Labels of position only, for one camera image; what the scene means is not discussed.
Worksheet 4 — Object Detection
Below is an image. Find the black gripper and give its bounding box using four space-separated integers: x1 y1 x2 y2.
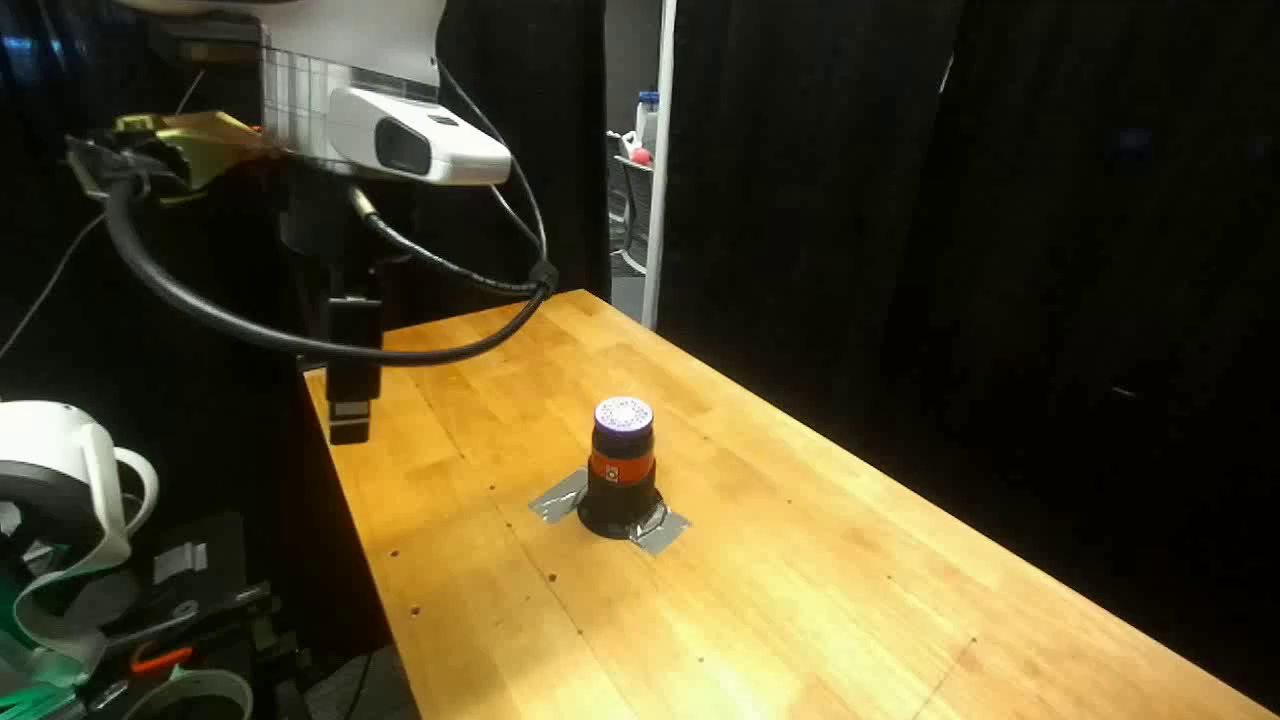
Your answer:
277 166 393 447

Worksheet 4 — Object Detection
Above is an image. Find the dark bottle with silver cap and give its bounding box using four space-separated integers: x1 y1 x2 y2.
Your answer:
577 393 667 545

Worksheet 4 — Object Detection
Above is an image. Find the white rounded machine housing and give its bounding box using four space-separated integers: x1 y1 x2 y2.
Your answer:
0 398 166 674

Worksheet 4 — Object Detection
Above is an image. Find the white vertical pole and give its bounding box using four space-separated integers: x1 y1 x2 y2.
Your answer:
637 0 679 332

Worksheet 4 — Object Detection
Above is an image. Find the white bottle on shelf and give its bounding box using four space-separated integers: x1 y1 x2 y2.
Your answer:
631 87 663 162

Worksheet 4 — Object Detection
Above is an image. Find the black curtain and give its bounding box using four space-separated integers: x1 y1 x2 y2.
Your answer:
663 0 1280 676

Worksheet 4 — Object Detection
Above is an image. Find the thick black cable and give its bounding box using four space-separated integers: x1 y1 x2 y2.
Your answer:
60 128 563 374

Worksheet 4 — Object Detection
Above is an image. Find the gold-brown wrist camera bar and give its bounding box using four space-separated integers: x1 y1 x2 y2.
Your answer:
107 109 277 192

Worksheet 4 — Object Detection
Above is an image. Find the thin white cable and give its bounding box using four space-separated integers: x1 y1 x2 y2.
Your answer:
0 207 114 363

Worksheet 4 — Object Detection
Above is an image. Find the orange-handled tool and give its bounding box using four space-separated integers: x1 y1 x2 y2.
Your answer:
125 639 200 679

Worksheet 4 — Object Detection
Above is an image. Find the grey looped cable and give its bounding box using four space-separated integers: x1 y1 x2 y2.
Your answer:
115 663 260 720

